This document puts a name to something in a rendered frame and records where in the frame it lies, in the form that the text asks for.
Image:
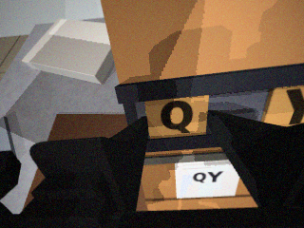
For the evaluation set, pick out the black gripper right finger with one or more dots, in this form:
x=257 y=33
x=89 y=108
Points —
x=268 y=158

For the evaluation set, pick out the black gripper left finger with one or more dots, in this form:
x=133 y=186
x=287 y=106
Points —
x=120 y=158

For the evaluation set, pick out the white paper ticket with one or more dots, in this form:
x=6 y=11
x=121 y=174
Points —
x=205 y=179

